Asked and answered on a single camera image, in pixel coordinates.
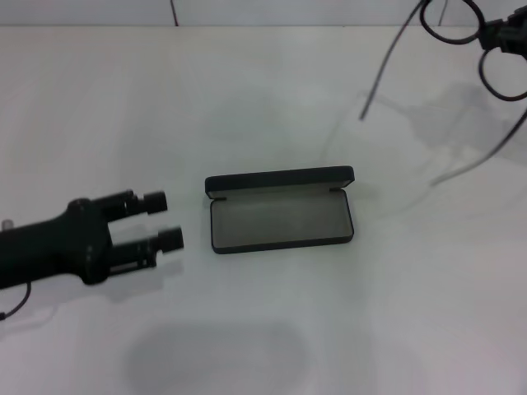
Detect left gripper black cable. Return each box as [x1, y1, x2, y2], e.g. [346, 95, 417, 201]
[0, 220, 34, 320]

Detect black round-lens glasses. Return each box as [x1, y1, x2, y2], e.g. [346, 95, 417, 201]
[359, 0, 527, 187]

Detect black glasses case grey lining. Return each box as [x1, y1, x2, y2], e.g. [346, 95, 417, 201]
[204, 165, 356, 255]

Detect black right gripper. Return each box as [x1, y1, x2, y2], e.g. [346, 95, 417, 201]
[480, 2, 527, 55]

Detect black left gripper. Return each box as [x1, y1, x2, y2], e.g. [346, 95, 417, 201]
[0, 188, 184, 291]

